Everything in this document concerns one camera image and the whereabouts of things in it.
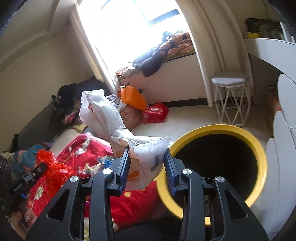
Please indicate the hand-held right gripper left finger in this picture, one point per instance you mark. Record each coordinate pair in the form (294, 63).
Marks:
(123, 168)

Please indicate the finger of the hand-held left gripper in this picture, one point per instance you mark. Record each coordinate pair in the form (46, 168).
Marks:
(37, 172)

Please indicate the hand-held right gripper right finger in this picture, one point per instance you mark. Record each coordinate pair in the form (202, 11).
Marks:
(171, 177)

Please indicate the red plastic bag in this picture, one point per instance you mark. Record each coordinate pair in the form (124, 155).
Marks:
(55, 171)

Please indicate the white plastic bag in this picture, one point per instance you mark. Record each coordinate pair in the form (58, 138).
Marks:
(104, 115)

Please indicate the yellow round bin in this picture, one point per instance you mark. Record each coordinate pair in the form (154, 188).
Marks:
(219, 128)

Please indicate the person's left hand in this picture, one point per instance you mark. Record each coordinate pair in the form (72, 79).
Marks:
(25, 214)

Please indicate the teal patterned quilt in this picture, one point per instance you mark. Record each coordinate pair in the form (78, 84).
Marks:
(23, 157)

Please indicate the red floral blanket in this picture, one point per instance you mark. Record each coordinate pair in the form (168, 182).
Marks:
(134, 204)

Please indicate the beige bed mattress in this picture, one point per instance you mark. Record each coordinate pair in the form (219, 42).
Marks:
(64, 139)

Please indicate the grey bed headboard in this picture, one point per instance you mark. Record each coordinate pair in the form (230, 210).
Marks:
(37, 125)

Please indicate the floral fabric basket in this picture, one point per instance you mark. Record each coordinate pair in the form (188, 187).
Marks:
(130, 118)

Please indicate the red shopping bag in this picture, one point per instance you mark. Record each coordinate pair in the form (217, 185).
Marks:
(155, 113)

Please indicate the pale lilac garment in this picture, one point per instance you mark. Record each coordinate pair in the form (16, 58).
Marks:
(114, 100)

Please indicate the orange paper bag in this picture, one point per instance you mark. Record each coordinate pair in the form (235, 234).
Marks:
(133, 97)

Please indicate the dark clothes pile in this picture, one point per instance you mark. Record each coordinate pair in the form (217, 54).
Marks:
(69, 92)

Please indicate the mixed coloured clothes heap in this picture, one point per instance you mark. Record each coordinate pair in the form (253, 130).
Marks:
(126, 71)

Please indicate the white scalloped board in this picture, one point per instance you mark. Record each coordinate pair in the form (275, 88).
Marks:
(284, 143)

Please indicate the cream curtain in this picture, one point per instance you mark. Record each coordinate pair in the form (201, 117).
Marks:
(92, 53)
(215, 46)

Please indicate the orange patterned quilt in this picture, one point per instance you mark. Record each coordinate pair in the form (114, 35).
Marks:
(178, 44)

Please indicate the bright window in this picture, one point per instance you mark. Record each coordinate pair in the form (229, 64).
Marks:
(134, 34)

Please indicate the white desk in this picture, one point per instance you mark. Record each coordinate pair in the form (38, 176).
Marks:
(266, 48)

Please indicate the dark green bag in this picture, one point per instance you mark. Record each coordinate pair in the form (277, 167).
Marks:
(261, 24)

